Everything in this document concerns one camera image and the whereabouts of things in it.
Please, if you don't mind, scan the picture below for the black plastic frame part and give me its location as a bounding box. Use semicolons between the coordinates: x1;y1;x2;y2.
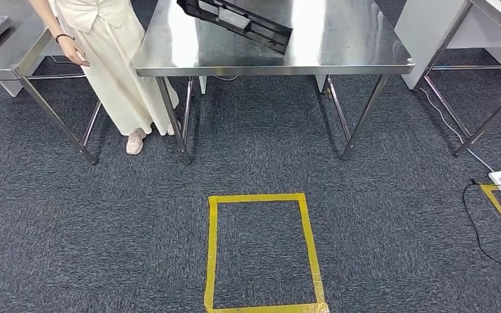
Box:
177;0;294;55

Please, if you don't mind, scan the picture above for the steel workbench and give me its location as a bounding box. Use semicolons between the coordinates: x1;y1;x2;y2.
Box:
131;0;416;165

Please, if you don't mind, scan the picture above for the yellow floor tape square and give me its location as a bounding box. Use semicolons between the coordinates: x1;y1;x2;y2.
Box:
204;193;330;313

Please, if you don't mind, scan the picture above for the person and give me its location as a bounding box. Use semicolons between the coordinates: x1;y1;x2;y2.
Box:
27;0;180;155

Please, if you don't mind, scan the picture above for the person's hand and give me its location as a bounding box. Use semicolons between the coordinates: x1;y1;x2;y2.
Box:
62;37;91;67

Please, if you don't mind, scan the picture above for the white power cable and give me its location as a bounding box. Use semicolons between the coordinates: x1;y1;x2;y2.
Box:
419;88;496;173

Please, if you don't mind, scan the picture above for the thin black floor cable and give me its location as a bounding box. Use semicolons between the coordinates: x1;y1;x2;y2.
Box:
462;179;501;290

